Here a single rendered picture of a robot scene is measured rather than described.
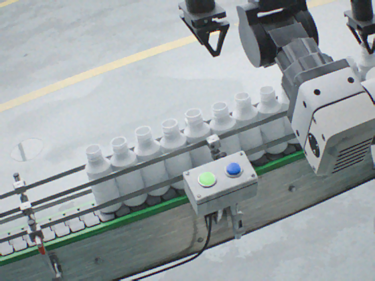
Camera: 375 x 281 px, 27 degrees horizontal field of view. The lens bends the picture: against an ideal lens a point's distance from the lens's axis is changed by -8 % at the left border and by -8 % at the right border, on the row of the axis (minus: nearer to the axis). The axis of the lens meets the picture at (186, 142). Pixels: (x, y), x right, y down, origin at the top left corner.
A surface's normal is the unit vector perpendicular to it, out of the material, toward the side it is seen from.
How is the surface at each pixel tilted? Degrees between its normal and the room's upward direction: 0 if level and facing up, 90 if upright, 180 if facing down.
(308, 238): 0
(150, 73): 0
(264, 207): 90
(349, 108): 30
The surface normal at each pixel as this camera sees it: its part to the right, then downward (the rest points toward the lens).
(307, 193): 0.33, 0.48
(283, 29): 0.02, -0.47
